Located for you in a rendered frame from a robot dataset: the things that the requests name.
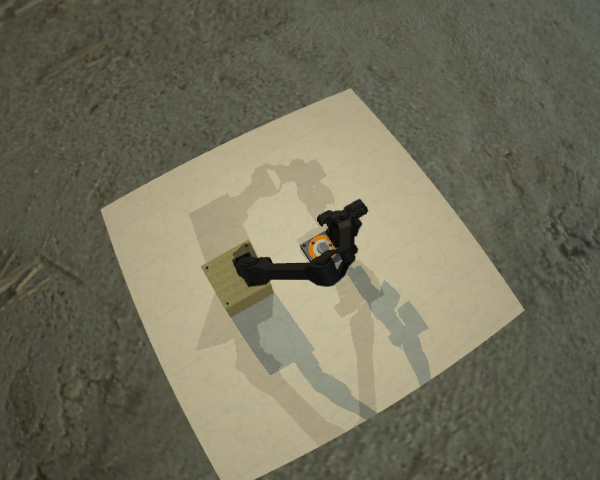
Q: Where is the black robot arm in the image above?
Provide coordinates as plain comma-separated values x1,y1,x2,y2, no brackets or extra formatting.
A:
232,199,369,287

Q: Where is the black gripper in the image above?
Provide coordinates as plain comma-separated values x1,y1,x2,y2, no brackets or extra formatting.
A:
317,210,358,254

